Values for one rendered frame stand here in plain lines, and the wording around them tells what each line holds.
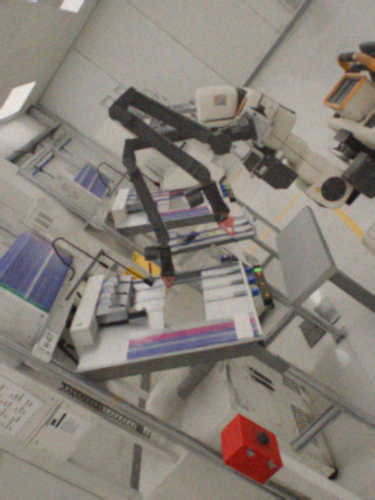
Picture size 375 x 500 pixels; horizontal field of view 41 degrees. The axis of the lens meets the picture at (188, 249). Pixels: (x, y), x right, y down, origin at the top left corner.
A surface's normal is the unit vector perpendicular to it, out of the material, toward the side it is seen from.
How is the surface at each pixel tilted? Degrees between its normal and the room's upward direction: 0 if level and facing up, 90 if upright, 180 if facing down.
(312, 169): 90
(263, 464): 90
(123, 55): 90
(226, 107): 90
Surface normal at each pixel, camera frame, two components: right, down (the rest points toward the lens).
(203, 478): 0.02, 0.39
